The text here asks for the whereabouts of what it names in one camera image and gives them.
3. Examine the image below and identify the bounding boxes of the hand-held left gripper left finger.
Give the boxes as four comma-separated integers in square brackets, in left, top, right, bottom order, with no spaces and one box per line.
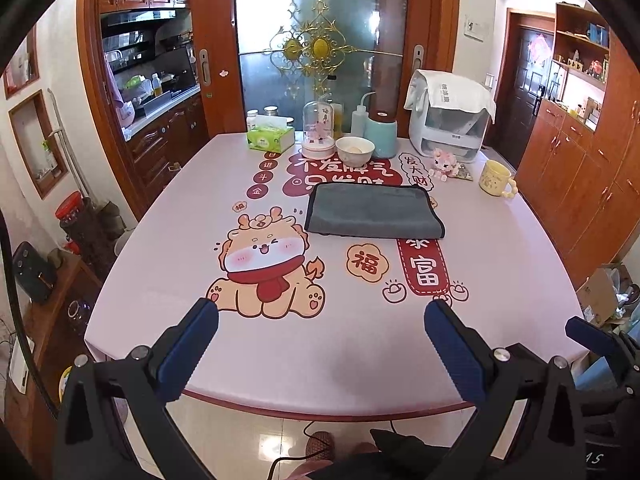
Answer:
[52,297,221,480]

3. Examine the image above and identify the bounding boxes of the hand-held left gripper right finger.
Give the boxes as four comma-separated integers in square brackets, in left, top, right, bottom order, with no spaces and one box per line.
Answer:
[424,299,587,480]

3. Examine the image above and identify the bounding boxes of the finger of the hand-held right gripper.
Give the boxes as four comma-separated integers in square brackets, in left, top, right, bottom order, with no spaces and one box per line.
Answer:
[565,316,640,393]

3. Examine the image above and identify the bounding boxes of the grey towel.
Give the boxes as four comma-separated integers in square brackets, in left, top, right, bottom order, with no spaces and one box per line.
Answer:
[304,182,447,241]

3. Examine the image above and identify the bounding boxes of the cardboard box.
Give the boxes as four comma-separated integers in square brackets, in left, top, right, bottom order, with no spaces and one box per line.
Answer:
[575,262,632,328]

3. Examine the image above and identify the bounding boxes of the pink printed tablecloth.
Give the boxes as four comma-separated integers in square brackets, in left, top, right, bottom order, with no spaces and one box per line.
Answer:
[84,132,586,418]

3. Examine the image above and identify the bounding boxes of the person's dark pants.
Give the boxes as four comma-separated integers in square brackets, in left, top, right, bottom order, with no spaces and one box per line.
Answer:
[300,427,461,480]

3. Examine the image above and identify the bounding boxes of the wooden side cabinet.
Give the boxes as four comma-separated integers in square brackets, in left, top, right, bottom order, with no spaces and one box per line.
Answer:
[5,250,103,480]

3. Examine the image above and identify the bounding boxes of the brown slipper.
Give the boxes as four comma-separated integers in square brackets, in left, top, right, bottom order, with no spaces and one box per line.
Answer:
[304,431,336,463]

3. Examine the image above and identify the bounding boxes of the red lidded dark jar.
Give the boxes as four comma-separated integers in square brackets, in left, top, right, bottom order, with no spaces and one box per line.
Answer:
[54,191,103,261]

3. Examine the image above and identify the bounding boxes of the yellow mug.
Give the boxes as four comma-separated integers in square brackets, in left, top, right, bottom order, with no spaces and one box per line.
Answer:
[479,160,518,200]

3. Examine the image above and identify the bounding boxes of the wooden shelf cabinet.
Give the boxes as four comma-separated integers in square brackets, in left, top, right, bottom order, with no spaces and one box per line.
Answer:
[514,2,640,291]

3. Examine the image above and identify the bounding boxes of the pink plush toy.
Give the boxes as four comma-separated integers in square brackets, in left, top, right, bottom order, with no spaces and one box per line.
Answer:
[431,147,460,181]

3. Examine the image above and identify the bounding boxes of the white countertop appliance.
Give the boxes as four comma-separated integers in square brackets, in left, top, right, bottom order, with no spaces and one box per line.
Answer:
[408,91,488,162]

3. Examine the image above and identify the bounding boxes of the green tissue box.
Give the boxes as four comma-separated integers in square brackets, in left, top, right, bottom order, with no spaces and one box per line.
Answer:
[246,125,296,154]

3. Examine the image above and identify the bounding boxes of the white bowl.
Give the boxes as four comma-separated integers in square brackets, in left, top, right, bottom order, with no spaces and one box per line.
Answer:
[335,136,376,163]

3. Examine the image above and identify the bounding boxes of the light blue canister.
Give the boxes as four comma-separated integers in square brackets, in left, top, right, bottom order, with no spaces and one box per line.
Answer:
[366,112,399,159]

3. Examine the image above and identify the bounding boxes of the dark wooden entrance door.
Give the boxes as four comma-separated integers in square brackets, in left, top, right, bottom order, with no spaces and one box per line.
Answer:
[497,9,557,168]

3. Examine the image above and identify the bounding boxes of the glass dome ornament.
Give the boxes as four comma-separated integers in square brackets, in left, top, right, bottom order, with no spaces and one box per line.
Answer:
[301,100,336,160]

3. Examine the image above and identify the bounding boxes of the clear squeeze bottle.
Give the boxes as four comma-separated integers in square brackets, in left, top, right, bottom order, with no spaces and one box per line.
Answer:
[350,91,377,139]

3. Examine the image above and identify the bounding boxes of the white appliance cover cloth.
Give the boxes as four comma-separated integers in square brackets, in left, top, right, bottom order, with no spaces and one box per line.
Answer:
[404,69,497,125]

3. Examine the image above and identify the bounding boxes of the yellow liquid bottle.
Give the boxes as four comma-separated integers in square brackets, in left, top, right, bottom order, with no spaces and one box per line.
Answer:
[327,92,346,140]

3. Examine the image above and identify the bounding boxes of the wooden kitchen cabinets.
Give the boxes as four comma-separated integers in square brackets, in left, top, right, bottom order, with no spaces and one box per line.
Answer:
[77,0,211,221]

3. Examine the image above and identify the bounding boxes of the glass door with gold ornament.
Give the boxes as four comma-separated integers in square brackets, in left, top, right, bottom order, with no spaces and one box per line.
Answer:
[234,0,412,136]

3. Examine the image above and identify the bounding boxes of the black cable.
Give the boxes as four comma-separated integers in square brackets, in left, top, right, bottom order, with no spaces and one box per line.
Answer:
[268,419,321,480]

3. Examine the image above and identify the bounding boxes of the white mop handle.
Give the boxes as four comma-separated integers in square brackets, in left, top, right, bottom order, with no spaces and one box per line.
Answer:
[47,88,91,201]

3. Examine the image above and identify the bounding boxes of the white wall switch panel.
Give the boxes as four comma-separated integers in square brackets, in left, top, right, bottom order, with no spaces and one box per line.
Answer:
[463,15,491,42]

